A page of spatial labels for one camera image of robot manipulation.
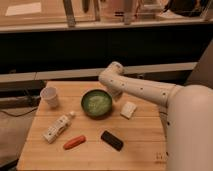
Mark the white sponge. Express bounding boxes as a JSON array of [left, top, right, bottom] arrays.
[[120, 101, 137, 119]]

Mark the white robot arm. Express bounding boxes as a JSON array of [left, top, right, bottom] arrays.
[[99, 62, 213, 171]]

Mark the green ceramic bowl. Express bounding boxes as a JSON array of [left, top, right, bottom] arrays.
[[81, 89, 112, 118]]

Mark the black rectangular block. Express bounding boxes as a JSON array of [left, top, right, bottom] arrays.
[[101, 131, 124, 151]]

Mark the white paper cup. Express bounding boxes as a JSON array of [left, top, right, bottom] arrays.
[[40, 87, 59, 108]]

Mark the orange carrot toy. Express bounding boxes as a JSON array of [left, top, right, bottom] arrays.
[[63, 135, 86, 150]]

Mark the white paper sheet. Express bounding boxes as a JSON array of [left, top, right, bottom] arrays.
[[5, 2, 42, 16]]

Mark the black cable left side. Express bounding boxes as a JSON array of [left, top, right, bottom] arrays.
[[0, 107, 38, 118]]

